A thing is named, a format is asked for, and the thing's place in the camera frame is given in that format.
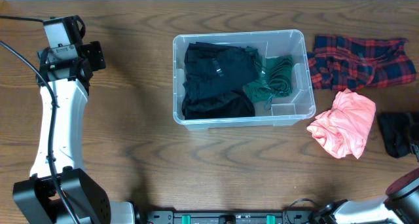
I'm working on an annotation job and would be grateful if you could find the small black cloth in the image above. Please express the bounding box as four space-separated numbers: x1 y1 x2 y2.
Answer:
183 47 259 100

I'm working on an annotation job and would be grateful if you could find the large black garment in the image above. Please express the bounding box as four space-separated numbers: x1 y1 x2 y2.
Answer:
181 42 255 120

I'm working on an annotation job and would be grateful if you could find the dark green garment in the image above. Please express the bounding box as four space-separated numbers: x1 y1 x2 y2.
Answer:
244 47 293 109

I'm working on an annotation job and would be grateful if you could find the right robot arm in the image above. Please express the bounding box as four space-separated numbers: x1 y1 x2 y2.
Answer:
309 112 418 223

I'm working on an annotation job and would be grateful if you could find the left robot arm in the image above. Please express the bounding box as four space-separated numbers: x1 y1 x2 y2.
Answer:
12 41 137 223

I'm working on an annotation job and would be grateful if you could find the black folded cloth right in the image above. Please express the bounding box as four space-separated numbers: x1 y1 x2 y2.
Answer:
377 113 414 159

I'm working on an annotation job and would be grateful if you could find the coral pink garment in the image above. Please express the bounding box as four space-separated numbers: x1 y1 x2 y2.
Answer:
307 89 376 159

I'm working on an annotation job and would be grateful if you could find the red navy plaid shirt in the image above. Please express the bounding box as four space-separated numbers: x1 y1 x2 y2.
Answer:
308 35 416 90

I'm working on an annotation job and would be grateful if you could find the clear plastic storage bin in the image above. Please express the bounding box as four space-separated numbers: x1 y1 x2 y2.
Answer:
173 29 316 130

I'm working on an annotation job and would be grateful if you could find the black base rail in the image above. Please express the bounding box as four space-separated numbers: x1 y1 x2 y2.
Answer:
135 210 313 224

